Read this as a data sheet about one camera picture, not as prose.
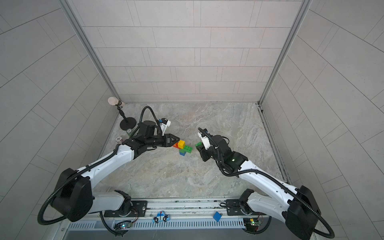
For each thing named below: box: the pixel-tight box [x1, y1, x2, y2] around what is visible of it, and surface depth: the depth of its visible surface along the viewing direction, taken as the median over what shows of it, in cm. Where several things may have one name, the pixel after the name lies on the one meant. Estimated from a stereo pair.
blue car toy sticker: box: [152, 210, 171, 223], surface depth 69 cm
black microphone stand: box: [108, 96, 137, 131], surface depth 103 cm
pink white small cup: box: [115, 136, 122, 144], surface depth 91 cm
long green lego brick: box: [180, 145, 193, 154], surface depth 85 cm
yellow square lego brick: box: [178, 140, 186, 149], surface depth 82 cm
